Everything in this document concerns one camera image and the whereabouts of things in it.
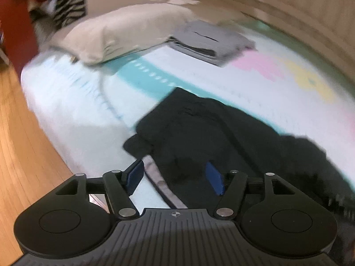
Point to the large beige pillow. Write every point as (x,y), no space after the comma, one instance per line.
(122,33)

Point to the black pants with white stripe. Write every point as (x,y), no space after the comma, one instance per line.
(222,141)

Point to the cream wooden bed frame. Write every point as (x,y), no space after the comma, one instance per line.
(277,2)

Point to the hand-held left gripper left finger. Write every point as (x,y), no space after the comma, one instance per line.
(134,176)

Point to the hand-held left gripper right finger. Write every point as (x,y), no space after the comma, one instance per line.
(215,178)

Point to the floral bed sheet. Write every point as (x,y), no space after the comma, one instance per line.
(194,88)

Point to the red cabinet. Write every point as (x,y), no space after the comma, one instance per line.
(16,19)

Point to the black and white striped cloth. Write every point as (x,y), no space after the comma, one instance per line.
(68,5)

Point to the flat white pillow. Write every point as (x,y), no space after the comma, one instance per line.
(180,1)

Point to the folded grey pants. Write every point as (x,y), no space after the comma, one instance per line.
(210,40)

